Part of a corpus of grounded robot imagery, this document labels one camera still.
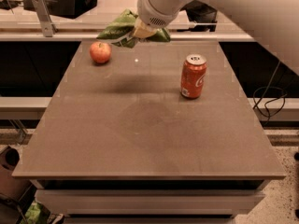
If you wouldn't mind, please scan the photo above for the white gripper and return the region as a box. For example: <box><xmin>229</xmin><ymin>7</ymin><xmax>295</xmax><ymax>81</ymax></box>
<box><xmin>133</xmin><ymin>0</ymin><xmax>182</xmax><ymax>38</ymax></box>

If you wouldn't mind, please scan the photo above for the green jalapeno chip bag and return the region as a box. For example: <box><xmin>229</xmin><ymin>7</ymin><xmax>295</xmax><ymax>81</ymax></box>
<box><xmin>97</xmin><ymin>9</ymin><xmax>171</xmax><ymax>49</ymax></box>

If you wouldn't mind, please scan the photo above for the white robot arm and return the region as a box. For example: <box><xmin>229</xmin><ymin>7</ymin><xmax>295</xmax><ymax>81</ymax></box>
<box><xmin>137</xmin><ymin>0</ymin><xmax>299</xmax><ymax>75</ymax></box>

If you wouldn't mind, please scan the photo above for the red apple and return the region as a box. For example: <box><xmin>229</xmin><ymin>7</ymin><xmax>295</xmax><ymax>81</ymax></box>
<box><xmin>90</xmin><ymin>42</ymin><xmax>111</xmax><ymax>63</ymax></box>

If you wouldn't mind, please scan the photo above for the green bag under table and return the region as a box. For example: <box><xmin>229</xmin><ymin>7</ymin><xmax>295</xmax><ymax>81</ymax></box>
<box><xmin>20</xmin><ymin>202</ymin><xmax>50</xmax><ymax>224</ymax></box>

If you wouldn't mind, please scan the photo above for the orange soda can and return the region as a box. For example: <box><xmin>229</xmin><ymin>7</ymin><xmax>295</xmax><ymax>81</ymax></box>
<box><xmin>180</xmin><ymin>54</ymin><xmax>206</xmax><ymax>99</ymax></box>

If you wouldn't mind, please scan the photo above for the brown cardboard box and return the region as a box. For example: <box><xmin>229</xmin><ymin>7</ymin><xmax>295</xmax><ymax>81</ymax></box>
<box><xmin>0</xmin><ymin>147</ymin><xmax>31</xmax><ymax>201</ymax></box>

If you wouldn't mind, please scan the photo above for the grey drawer under table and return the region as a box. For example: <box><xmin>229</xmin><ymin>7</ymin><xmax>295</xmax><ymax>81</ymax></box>
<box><xmin>36</xmin><ymin>189</ymin><xmax>264</xmax><ymax>217</ymax></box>

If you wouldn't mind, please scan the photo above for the left metal rail bracket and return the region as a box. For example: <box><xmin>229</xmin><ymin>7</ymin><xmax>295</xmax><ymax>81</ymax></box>
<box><xmin>31</xmin><ymin>0</ymin><xmax>57</xmax><ymax>37</ymax></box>

